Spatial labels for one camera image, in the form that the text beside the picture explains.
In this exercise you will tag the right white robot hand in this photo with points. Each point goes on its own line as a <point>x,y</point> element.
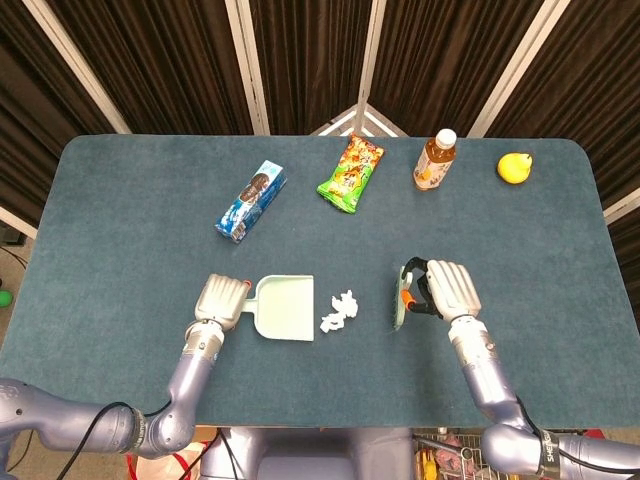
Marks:
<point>452,290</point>

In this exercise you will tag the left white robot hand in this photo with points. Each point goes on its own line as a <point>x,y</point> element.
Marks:
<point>220,300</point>

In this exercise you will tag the mint green hand broom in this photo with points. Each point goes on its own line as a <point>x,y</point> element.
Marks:
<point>401,312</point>

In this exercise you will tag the mint green dustpan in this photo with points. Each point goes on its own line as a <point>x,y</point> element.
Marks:
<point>285,310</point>

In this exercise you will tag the white paper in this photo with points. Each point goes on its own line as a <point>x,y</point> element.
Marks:
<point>345,306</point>

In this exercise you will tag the right lavender robot arm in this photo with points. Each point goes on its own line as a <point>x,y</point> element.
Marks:
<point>485,370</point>

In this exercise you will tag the left lavender robot arm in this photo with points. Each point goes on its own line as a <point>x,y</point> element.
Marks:
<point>195,370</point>

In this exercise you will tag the blue felt table cloth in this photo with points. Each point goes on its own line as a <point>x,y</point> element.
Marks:
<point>150,260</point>

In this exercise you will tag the blue cookie box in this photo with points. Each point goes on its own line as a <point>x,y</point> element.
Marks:
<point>252,200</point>

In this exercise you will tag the tea bottle white cap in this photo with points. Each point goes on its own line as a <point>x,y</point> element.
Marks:
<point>434,162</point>

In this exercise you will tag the light wooden board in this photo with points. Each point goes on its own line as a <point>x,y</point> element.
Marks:
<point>205,434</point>

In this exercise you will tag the yellow pear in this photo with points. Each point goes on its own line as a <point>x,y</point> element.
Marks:
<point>512,168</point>

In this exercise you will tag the green orange snack bag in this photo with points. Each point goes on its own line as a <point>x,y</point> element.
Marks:
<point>350,175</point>

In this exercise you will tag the lavender robot torso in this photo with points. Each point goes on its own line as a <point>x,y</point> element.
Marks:
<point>310,450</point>

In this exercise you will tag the red white bag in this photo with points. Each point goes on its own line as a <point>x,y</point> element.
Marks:
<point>165,470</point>

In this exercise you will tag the yellow bottle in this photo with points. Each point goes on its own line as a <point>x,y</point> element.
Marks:
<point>426,467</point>

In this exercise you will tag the black box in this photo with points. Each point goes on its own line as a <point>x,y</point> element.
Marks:
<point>10,236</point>

